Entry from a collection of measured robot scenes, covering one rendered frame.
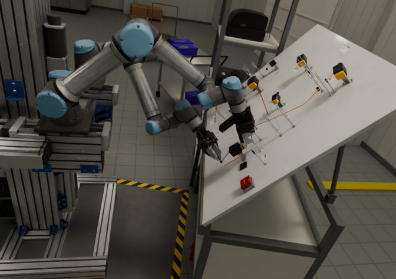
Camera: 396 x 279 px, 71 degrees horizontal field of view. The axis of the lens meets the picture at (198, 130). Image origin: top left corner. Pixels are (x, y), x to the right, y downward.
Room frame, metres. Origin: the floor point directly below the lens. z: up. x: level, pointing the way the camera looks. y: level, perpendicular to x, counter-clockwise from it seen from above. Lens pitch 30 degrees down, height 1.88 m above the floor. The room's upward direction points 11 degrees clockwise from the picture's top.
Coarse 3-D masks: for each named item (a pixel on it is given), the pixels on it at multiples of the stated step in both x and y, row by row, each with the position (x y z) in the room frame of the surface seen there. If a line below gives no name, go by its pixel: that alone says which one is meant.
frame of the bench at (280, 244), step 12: (300, 192) 1.36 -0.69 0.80; (312, 228) 1.08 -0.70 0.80; (204, 240) 0.90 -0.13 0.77; (216, 240) 0.91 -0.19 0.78; (228, 240) 0.91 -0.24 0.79; (240, 240) 0.92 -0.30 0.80; (252, 240) 0.93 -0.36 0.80; (264, 240) 0.94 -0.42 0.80; (276, 240) 0.96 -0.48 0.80; (204, 252) 0.90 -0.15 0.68; (288, 252) 0.92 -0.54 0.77; (300, 252) 0.93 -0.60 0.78; (312, 252) 0.93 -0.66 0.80; (204, 264) 0.90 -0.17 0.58; (312, 264) 0.93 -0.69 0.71; (192, 276) 0.97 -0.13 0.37; (312, 276) 0.93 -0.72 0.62
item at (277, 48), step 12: (228, 0) 2.13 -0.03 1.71; (276, 0) 2.70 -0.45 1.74; (228, 12) 2.13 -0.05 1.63; (276, 12) 2.70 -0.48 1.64; (288, 24) 2.15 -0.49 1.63; (216, 36) 2.68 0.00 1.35; (228, 36) 2.22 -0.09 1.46; (216, 48) 2.68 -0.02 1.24; (252, 48) 2.14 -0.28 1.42; (264, 48) 2.15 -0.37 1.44; (276, 48) 2.18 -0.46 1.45; (216, 60) 2.13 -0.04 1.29; (216, 72) 2.13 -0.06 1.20; (192, 180) 2.13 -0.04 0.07
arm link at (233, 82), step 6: (228, 78) 1.15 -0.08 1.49; (234, 78) 1.13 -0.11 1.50; (222, 84) 1.14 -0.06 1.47; (228, 84) 1.11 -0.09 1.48; (234, 84) 1.11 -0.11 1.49; (240, 84) 1.13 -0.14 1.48; (228, 90) 1.11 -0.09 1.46; (234, 90) 1.11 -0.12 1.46; (240, 90) 1.12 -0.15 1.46; (228, 96) 1.10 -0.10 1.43; (234, 96) 1.11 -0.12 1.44; (240, 96) 1.12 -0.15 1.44; (228, 102) 1.13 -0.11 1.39; (234, 102) 1.11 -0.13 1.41; (240, 102) 1.12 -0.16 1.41
